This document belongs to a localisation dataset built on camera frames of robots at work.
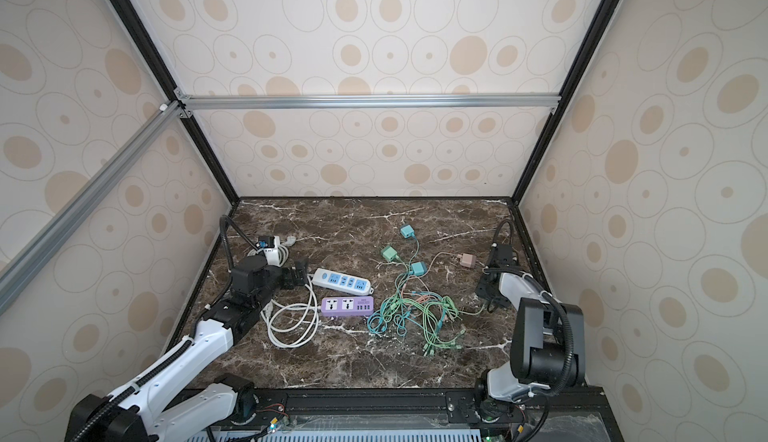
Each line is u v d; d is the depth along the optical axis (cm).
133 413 40
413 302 91
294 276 74
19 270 51
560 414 73
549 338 47
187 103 90
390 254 101
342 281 94
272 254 71
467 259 100
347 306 88
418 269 97
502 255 74
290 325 87
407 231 107
